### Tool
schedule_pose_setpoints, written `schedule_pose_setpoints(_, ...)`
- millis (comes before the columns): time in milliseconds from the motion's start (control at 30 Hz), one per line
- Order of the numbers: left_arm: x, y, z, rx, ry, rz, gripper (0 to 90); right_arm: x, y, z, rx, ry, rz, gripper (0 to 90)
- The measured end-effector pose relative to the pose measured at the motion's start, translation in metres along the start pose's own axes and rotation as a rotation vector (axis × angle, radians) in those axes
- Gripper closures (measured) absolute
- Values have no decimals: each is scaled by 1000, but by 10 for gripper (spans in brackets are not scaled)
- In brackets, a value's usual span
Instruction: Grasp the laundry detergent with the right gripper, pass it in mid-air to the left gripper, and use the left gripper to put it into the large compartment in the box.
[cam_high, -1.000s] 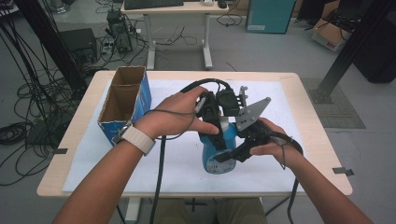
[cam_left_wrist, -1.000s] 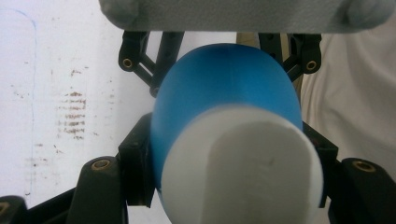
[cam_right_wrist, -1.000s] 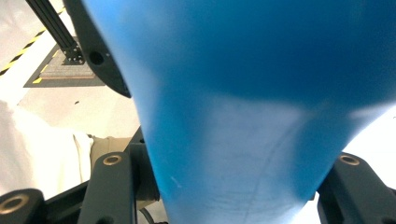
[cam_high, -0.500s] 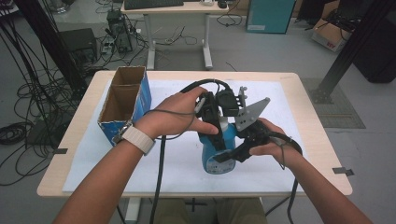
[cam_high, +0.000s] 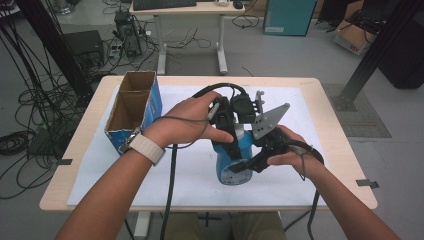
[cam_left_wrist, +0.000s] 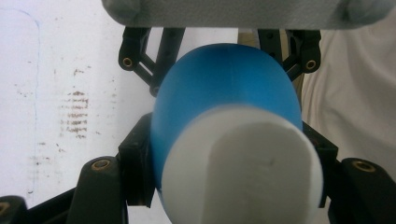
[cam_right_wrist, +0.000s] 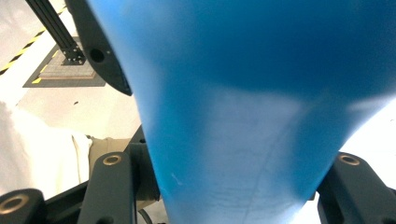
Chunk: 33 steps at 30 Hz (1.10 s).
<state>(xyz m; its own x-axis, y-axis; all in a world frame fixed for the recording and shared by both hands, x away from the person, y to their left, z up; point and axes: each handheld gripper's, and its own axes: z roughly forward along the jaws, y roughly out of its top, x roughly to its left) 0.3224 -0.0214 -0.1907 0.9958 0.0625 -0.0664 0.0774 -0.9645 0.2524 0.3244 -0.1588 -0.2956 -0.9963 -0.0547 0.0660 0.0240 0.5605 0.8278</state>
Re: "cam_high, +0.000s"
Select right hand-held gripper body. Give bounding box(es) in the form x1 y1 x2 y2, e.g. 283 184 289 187
251 102 295 162

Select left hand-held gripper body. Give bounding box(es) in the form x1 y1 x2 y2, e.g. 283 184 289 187
208 89 266 135

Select blue plastic bottle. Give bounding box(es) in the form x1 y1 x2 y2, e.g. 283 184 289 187
212 122 254 187

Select blue cardboard box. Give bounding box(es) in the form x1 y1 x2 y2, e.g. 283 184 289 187
104 70 164 156

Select person's right hand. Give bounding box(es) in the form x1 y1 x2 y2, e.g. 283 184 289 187
266 125 325 180

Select person's left hand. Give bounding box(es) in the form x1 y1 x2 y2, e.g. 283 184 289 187
142 90 235 150

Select white table mat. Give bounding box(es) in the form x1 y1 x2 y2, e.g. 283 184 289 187
66 84 329 208

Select person's khaki pants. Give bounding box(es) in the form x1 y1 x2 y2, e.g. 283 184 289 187
164 211 288 240

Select white band wristwatch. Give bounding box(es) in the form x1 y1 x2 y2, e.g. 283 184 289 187
118 127 167 167

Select grey floor mat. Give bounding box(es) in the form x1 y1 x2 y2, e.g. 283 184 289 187
321 83 393 139

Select teal cabinet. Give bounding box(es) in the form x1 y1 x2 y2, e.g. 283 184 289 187
262 0 318 37

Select white desk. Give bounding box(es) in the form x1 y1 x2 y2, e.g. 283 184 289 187
129 0 246 76

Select brown cardboard carton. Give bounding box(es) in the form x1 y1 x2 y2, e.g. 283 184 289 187
333 19 378 57

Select black keyboard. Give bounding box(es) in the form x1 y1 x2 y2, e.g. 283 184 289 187
132 0 198 12

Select large black case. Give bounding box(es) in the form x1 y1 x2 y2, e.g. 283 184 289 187
378 13 424 90

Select black equipment box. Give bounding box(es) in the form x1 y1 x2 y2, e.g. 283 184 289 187
63 29 105 68

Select thin grey cable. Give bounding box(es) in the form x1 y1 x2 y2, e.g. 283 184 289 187
154 114 210 150

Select thick black left gripper cable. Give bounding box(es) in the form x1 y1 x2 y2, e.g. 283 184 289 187
159 82 249 240

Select thick black gripper cable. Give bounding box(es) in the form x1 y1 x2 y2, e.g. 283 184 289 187
159 82 249 240
288 138 326 240

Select thick black right gripper cable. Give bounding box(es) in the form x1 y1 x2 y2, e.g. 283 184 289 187
288 138 326 240

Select loose cable under desk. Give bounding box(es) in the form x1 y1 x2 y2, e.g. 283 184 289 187
166 28 213 49

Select black metal stand post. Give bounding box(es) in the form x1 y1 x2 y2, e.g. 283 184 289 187
14 0 94 101
331 0 424 113

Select bundle of black floor cables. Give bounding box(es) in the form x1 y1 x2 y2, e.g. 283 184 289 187
0 19 111 201

